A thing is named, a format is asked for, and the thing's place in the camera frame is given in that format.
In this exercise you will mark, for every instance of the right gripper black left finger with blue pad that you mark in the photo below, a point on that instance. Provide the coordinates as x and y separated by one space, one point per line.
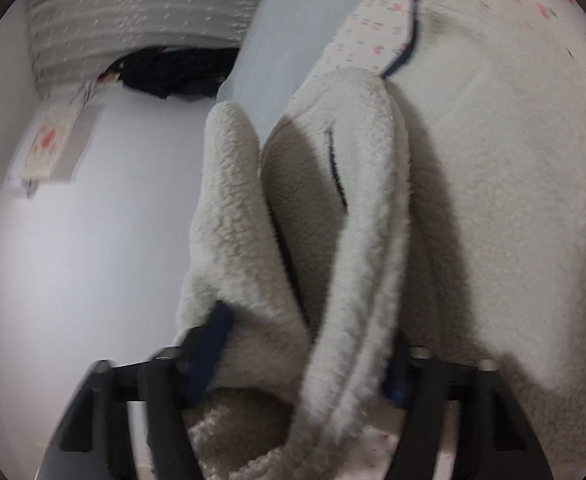
93 439

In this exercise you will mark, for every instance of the white fleece jacket navy trim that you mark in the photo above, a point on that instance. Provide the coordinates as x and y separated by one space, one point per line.
441 204

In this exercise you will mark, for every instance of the cherry print cream sheet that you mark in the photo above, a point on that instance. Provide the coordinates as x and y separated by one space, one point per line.
375 33

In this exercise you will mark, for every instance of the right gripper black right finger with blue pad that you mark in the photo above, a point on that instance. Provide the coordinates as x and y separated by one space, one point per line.
453 409

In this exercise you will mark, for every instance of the black hanging garment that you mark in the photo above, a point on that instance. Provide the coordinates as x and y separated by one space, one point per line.
187 72

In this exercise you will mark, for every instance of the grey dotted curtain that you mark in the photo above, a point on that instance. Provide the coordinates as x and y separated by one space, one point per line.
72 41

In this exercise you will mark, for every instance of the light blue bed blanket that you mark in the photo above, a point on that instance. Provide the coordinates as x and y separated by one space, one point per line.
285 40

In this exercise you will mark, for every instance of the wall calendar poster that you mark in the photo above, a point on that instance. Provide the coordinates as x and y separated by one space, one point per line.
56 140

